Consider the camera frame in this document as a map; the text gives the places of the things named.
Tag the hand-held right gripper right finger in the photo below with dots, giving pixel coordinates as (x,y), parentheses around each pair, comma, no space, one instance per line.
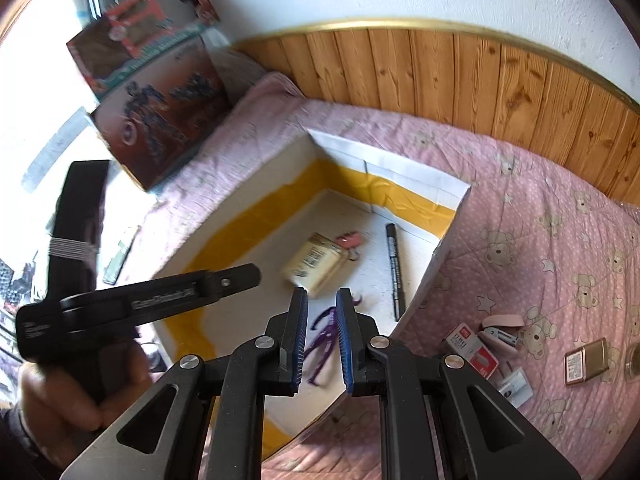
(344,335)

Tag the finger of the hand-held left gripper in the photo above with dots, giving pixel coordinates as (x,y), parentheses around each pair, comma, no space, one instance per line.
(230,280)

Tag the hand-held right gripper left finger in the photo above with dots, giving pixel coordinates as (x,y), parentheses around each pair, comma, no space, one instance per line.
(300,330)

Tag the purple toy figure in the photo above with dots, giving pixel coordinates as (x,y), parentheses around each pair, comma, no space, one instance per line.
(325,335)

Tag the tissue packet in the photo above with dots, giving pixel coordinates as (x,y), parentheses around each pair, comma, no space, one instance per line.
(312,262)

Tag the white cardboard box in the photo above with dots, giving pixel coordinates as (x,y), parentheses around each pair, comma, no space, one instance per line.
(367,265)

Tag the black marker pen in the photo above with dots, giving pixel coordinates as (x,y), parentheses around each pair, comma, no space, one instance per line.
(394,270)

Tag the pink binder clip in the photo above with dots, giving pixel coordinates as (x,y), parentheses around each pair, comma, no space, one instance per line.
(347,239)

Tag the small red staple box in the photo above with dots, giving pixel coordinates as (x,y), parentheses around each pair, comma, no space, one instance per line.
(462,340)

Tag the white charger plug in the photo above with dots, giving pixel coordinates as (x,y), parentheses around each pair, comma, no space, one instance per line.
(519,389)

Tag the person's left hand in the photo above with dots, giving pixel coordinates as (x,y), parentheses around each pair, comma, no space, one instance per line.
(65,405)

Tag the grey-green flat object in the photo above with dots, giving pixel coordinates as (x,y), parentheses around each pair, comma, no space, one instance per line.
(120,255)

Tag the robot figure toy box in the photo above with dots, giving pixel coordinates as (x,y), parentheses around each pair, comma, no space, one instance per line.
(160,110)

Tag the window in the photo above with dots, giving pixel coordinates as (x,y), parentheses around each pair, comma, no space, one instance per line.
(40,85)

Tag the pink stapler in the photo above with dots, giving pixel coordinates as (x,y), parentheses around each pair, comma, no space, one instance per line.
(500,321)

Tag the red toy package box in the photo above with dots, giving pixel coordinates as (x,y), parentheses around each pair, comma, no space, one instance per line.
(140,15)

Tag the pink printed blanket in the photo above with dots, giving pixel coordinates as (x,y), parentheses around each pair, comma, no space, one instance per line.
(550,260)

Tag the gold tin box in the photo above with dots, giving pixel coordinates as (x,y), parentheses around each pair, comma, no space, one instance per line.
(592,360)

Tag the glass bottle with metal lid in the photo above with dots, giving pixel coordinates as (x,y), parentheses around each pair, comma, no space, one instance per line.
(634,360)

